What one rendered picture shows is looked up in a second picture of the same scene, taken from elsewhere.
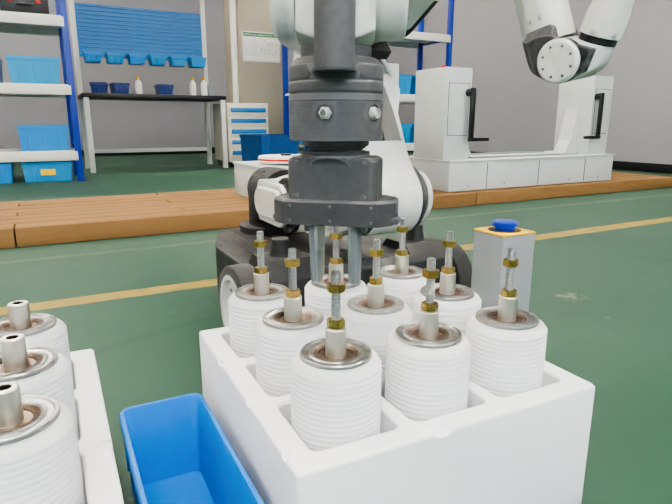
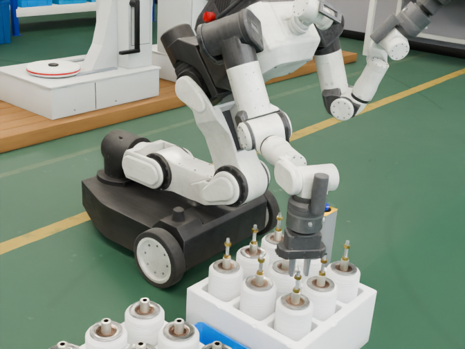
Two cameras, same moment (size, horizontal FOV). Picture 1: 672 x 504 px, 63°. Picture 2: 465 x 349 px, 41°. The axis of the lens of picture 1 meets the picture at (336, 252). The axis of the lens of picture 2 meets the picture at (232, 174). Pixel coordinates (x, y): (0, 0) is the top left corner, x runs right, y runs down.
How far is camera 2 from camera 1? 1.15 m
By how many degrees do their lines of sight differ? 24
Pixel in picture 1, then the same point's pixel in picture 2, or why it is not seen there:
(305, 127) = (301, 228)
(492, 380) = (340, 296)
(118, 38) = not seen: outside the picture
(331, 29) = (321, 204)
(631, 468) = (382, 316)
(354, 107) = (319, 221)
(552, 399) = (364, 300)
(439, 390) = (329, 307)
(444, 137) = not seen: hidden behind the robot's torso
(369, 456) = (316, 339)
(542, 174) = not seen: hidden behind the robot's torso
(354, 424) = (307, 328)
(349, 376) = (307, 311)
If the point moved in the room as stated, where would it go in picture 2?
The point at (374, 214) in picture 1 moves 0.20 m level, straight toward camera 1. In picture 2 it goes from (321, 253) to (361, 299)
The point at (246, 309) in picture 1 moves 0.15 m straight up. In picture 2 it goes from (227, 278) to (230, 229)
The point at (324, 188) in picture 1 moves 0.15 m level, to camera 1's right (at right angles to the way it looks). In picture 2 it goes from (302, 246) to (355, 237)
